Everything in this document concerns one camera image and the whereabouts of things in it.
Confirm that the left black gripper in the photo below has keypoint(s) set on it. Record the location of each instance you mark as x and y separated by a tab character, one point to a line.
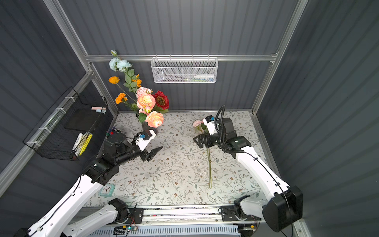
145	154

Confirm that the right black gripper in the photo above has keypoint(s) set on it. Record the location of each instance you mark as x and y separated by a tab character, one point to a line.
206	140

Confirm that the small pink carnation stem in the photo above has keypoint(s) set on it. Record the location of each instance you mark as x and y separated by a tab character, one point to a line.
209	169

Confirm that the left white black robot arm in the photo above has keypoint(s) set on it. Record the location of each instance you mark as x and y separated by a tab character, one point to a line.
56	223

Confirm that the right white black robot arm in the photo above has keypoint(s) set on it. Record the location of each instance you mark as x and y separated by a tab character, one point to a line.
283	204

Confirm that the dark glass vase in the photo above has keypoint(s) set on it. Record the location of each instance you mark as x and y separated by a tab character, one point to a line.
145	126

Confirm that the pink pen cup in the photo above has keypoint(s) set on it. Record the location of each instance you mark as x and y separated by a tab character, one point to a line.
112	131

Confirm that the red zinnia flower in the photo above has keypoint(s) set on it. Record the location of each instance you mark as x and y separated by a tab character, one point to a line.
162	100

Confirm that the teal small alarm clock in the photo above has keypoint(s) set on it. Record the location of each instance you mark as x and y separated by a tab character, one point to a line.
107	190

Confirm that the white tube in basket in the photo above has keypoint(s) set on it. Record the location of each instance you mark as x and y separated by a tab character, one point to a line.
204	77

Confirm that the pink peony flower stem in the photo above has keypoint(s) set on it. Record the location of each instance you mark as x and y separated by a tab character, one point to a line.
142	91

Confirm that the orange flower stem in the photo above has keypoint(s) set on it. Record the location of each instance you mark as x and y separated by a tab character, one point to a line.
128	94

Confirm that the yellow highlighter pack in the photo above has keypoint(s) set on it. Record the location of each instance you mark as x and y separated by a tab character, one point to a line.
84	140

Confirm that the light blue flower stem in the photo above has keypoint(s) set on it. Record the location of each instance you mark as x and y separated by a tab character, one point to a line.
117	64

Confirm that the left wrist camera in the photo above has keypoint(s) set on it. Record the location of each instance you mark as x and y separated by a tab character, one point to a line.
144	138

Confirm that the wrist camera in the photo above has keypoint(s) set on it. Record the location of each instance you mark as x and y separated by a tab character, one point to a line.
144	138
209	122

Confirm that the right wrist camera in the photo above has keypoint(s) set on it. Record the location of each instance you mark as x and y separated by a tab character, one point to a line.
209	122

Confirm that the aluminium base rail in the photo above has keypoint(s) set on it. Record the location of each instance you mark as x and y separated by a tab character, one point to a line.
165	221

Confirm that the white wire wall basket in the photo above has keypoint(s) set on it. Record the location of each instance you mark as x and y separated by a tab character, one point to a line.
180	72

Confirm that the black wire wall basket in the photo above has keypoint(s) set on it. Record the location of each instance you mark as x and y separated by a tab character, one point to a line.
57	137

